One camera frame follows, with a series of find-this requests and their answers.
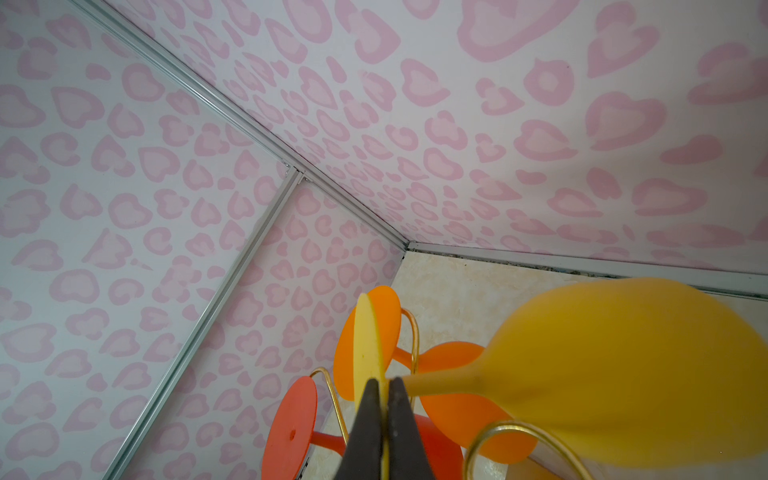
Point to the aluminium frame profile left corner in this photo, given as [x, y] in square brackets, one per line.
[114, 23]

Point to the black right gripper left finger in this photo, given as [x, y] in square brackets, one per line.
[362, 459]

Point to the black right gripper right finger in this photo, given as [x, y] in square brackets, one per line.
[407, 456]

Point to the yellow wine glass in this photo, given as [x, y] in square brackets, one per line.
[638, 372]

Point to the gold wire wine glass rack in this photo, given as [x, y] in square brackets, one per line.
[450, 422]

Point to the aluminium diagonal frame bar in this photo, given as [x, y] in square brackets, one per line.
[172, 377]

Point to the orange back wine glass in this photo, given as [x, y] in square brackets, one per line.
[450, 390]

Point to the red wine glass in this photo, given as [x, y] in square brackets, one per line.
[292, 433]

